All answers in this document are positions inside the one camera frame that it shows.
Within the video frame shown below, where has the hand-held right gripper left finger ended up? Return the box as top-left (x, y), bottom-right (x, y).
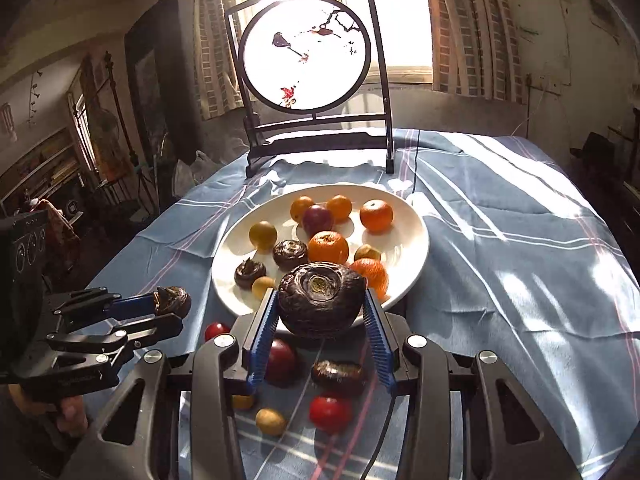
top-left (60, 287), bottom-right (281, 480)

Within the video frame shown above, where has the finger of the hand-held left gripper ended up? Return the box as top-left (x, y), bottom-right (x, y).
top-left (47, 287), bottom-right (162, 318)
top-left (46, 313), bottom-right (184, 357)

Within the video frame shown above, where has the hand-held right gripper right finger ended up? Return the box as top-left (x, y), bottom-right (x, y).
top-left (362, 287), bottom-right (583, 480)

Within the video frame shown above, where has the dark red plum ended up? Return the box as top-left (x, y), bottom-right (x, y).
top-left (265, 338), bottom-right (301, 388)
top-left (301, 204), bottom-right (335, 237)

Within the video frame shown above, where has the dark brown water chestnut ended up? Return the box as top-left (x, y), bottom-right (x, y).
top-left (234, 259), bottom-right (268, 290)
top-left (277, 261), bottom-right (368, 337)
top-left (272, 240), bottom-right (309, 270)
top-left (155, 286), bottom-right (192, 320)
top-left (311, 360), bottom-right (368, 397)

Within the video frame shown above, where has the orange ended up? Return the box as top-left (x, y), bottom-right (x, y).
top-left (307, 230), bottom-right (350, 265)
top-left (350, 258), bottom-right (389, 301)
top-left (360, 199), bottom-right (394, 233)

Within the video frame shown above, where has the white oval plate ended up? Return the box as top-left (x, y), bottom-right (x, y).
top-left (211, 183), bottom-right (431, 328)

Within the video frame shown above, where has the person's left hand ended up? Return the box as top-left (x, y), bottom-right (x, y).
top-left (10, 384), bottom-right (90, 436)

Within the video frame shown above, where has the red patterned cloth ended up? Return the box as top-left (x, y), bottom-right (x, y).
top-left (30, 199), bottom-right (81, 261)

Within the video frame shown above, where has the wooden bookshelf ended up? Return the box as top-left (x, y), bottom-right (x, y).
top-left (0, 127), bottom-right (88, 211)

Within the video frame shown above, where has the blue striped tablecloth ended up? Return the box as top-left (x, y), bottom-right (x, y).
top-left (85, 127), bottom-right (640, 480)

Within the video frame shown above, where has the clear plastic bag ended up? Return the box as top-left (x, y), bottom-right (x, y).
top-left (172, 150), bottom-right (221, 191)

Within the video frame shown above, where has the standing fan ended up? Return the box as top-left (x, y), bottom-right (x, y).
top-left (92, 110), bottom-right (123, 161)

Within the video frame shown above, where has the checked curtain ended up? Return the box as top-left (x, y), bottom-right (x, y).
top-left (192, 0), bottom-right (251, 121)
top-left (422, 0), bottom-right (526, 103)

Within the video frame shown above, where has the dark hat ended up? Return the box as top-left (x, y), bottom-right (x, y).
top-left (570, 132), bottom-right (618, 171)

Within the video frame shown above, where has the round painted table screen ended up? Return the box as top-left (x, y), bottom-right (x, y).
top-left (225, 0), bottom-right (396, 178)

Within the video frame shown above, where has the bright window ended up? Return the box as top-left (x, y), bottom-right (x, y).
top-left (330, 0), bottom-right (433, 83)

